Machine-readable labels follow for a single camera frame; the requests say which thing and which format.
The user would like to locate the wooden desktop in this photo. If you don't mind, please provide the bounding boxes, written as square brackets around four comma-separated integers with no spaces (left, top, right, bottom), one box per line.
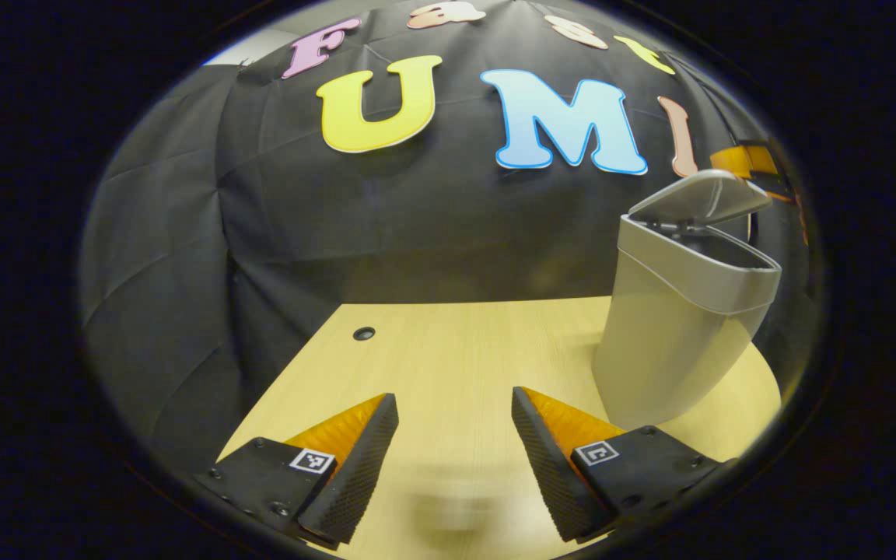
[215,296,783,560]

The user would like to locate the black backdrop cloth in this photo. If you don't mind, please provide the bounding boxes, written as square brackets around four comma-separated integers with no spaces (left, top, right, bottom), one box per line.
[79,0,814,475]

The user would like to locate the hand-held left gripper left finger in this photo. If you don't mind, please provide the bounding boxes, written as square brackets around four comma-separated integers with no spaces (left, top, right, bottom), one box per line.
[191,394,400,549]

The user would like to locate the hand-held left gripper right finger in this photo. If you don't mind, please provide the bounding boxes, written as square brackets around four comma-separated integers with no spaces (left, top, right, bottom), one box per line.
[511,387,737,544]

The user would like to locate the white desktop garbage bin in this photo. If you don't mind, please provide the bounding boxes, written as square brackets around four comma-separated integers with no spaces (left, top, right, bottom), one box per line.
[593,169,782,430]

